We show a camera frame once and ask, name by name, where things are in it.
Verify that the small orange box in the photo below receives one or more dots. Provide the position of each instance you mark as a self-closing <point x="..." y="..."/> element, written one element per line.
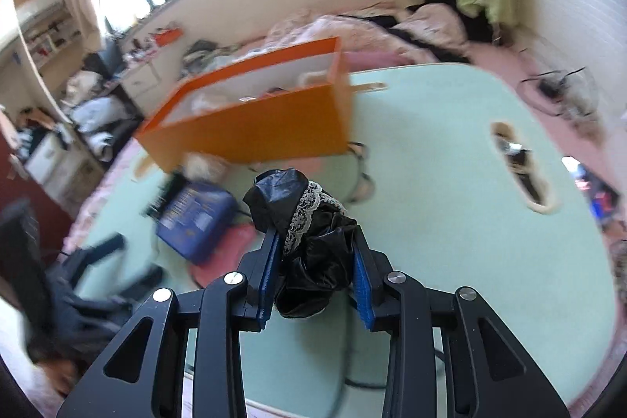
<point x="167" y="37"/>

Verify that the white clothes heap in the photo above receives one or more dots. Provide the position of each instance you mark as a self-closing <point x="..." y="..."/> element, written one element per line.
<point x="98" y="114"/>

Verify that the white cabinet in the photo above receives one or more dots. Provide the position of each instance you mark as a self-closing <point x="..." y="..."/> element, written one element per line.
<point x="54" y="163"/>

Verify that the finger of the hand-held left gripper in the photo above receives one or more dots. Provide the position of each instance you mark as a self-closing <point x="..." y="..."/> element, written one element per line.
<point x="142" y="278"/>
<point x="100" y="247"/>

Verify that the orange cardboard box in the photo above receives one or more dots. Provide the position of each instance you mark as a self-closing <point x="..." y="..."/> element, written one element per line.
<point x="254" y="129"/>

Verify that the white nightstand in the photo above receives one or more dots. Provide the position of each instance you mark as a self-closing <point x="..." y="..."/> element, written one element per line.
<point x="142" y="80"/>

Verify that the red object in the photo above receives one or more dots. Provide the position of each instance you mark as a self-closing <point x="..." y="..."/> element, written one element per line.
<point x="230" y="246"/>

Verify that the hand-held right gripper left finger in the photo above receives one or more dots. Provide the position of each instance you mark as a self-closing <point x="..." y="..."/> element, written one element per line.
<point x="270" y="290"/>

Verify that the pink quilt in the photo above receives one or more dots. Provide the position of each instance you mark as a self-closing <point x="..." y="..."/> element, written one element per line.
<point x="431" y="24"/>

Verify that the light green desktop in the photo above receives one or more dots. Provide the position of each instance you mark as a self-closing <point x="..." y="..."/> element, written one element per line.
<point x="441" y="202"/>

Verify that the white fluffy object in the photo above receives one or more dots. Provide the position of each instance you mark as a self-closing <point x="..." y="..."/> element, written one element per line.
<point x="205" y="102"/>

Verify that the white wall shelf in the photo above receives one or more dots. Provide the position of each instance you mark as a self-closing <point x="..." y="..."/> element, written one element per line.
<point x="44" y="36"/>

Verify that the pink bed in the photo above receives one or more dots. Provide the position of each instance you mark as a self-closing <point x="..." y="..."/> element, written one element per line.
<point x="499" y="55"/>

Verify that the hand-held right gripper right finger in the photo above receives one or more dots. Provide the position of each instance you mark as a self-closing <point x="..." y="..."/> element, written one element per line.
<point x="361" y="295"/>

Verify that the black lace-trimmed cloth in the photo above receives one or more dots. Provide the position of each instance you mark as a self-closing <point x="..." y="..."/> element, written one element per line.
<point x="318" y="261"/>

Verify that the black garment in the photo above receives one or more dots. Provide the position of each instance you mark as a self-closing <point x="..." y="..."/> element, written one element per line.
<point x="387" y="21"/>

